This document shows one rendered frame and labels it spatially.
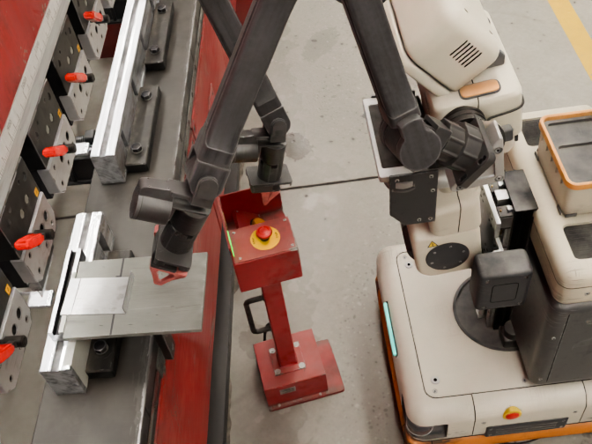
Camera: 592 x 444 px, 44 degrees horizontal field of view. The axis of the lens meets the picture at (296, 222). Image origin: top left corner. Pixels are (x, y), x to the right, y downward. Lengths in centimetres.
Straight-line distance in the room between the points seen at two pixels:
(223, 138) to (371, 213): 169
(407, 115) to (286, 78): 221
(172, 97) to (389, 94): 94
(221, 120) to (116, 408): 62
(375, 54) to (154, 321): 63
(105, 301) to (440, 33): 79
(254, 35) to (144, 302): 58
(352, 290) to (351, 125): 85
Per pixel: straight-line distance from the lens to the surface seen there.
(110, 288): 147
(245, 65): 112
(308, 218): 280
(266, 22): 111
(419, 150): 125
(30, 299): 151
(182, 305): 140
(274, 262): 174
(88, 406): 150
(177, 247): 127
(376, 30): 117
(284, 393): 232
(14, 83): 129
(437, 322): 218
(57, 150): 131
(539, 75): 343
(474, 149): 131
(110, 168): 180
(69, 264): 155
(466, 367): 211
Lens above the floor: 213
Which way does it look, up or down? 50 degrees down
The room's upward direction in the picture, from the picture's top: 9 degrees counter-clockwise
